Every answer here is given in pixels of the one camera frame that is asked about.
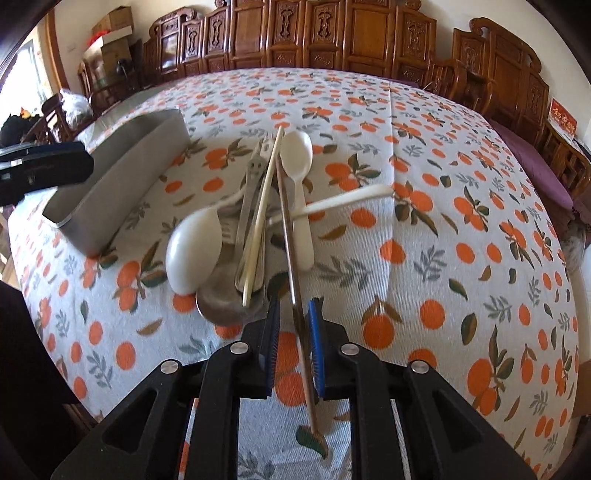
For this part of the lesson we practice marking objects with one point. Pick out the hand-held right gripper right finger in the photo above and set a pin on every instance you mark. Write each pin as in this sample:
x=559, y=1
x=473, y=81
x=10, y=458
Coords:
x=316, y=341

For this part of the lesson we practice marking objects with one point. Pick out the dark wooden dining chair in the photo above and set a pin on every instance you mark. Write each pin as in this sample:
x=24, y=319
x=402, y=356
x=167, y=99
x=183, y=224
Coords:
x=55, y=117

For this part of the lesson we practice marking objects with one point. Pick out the grey metal utensil box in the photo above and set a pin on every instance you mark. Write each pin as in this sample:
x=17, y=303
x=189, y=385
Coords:
x=115, y=203

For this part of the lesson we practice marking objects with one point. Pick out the small white plastic spoon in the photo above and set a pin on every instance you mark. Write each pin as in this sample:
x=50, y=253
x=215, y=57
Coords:
x=295, y=152

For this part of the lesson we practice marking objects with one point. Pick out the metal fork with smiley face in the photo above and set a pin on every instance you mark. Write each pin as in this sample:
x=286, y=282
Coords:
x=253, y=170

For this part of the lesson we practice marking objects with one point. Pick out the black bag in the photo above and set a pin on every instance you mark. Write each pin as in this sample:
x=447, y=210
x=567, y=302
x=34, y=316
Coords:
x=18, y=127

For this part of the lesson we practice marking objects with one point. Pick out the white flat box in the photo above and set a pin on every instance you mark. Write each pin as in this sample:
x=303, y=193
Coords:
x=108, y=39

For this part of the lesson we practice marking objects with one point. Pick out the red sign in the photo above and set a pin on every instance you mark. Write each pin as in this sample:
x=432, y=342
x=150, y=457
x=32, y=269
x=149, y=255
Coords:
x=562, y=116

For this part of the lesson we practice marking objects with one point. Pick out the metal spoon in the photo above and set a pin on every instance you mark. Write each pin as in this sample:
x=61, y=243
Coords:
x=221, y=302

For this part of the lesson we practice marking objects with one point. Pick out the purple seat cushion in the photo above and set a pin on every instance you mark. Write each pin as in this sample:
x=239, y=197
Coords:
x=535, y=170

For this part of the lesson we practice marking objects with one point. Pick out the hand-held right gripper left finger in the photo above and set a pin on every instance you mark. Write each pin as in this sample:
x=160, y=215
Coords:
x=273, y=341

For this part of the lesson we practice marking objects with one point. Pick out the wooden cabinet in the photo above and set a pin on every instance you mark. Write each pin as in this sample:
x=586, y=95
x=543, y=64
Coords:
x=111, y=81

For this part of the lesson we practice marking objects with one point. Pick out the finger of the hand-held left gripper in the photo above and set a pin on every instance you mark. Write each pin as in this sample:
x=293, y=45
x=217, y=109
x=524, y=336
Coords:
x=51, y=150
x=46, y=177

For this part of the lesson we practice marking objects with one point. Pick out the dark wooden chopstick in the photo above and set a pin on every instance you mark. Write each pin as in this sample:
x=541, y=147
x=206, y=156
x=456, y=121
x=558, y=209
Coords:
x=288, y=240

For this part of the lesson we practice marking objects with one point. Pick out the white plastic bag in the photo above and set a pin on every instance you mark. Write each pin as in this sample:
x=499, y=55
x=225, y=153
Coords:
x=75, y=107

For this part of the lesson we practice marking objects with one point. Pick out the dark clothing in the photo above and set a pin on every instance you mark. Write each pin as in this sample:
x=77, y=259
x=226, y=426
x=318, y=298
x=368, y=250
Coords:
x=27, y=369

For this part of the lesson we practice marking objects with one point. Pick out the carved wooden chair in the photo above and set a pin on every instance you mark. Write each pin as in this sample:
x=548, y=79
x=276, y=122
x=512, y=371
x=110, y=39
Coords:
x=286, y=32
x=503, y=69
x=171, y=46
x=388, y=41

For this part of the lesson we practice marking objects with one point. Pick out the cream plastic fork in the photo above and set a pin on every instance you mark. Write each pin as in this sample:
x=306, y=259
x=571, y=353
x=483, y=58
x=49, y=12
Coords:
x=351, y=198

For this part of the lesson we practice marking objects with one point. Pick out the orange fruit print tablecloth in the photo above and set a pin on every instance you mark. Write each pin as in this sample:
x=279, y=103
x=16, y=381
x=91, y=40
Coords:
x=415, y=277

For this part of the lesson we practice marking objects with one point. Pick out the light bamboo chopstick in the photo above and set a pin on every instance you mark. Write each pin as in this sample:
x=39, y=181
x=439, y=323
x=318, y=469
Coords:
x=263, y=207

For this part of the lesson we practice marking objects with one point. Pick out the large white soup spoon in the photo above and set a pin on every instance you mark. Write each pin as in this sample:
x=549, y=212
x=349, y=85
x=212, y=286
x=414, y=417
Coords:
x=194, y=249

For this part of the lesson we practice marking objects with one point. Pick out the dark brown cardboard box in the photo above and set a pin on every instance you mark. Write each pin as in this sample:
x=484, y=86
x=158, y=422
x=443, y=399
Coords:
x=115, y=55

